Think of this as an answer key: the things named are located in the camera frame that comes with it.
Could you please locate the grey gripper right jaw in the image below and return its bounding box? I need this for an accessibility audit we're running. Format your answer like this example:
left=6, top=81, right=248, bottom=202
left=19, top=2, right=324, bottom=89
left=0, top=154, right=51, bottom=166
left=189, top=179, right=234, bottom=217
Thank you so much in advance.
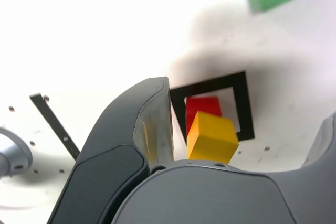
left=111, top=112, right=336, bottom=224

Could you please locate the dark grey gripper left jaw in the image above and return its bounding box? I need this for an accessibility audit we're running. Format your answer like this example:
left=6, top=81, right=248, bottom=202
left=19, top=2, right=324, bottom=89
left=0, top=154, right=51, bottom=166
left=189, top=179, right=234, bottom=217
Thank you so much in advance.
left=47, top=77, right=175, bottom=224

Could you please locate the yellow cube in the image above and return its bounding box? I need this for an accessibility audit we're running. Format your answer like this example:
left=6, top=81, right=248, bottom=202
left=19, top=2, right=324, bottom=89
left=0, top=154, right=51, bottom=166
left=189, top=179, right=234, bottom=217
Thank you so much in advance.
left=186, top=111, right=239, bottom=164

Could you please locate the red cube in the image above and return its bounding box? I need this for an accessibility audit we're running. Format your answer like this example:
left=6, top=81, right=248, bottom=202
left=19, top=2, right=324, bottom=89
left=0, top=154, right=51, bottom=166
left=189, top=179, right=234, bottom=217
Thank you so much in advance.
left=185, top=97, right=223, bottom=137

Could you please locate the black tape square outline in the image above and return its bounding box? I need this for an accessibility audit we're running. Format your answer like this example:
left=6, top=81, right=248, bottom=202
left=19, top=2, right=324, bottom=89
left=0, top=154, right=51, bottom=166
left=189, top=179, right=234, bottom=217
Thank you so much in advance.
left=169, top=70, right=255, bottom=143

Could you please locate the black tape strip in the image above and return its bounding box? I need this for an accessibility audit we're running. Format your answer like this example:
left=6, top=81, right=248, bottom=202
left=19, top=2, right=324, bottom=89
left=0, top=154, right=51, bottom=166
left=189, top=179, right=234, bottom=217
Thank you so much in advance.
left=29, top=92, right=81, bottom=161

